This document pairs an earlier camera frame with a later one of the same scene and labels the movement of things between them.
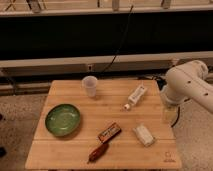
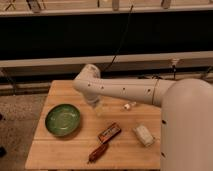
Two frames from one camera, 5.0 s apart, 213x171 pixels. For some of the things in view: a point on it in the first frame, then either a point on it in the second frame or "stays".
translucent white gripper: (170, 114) to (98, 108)
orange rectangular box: (109, 133) stays
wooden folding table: (104, 125) stays
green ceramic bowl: (62, 119) stays
